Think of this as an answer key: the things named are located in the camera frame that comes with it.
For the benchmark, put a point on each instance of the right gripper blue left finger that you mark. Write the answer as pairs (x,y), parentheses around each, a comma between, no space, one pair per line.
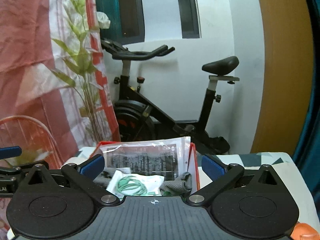
(93,166)

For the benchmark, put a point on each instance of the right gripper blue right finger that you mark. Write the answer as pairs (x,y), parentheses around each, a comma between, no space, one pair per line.
(213,167)

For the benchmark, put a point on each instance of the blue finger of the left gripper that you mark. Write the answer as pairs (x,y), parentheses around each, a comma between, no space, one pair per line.
(10,152)

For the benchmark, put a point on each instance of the bag with green rings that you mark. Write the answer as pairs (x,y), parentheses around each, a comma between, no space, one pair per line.
(122,185)

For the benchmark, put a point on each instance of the grey knitted cloth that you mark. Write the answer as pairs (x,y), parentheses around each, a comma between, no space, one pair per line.
(181,186)

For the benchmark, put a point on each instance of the plastic bag with black garment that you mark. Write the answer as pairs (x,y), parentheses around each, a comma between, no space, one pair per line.
(152,157)

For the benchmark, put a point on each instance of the black exercise bike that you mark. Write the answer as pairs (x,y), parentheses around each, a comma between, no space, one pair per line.
(175,88)

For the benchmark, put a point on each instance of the white patterned table cover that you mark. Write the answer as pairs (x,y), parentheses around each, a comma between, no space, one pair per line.
(63,204)

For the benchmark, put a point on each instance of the red floral curtain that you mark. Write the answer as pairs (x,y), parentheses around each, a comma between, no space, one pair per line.
(55,97)

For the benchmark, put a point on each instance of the orange plastic object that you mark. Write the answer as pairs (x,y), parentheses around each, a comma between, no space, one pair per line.
(303,231)

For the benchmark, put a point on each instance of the green cord charm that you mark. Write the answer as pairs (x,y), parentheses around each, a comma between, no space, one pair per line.
(167,194)

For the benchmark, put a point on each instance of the wooden door frame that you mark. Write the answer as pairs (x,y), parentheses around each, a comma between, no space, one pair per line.
(288,75)

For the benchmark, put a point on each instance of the dark window frame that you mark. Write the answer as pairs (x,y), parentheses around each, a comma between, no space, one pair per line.
(135,21)

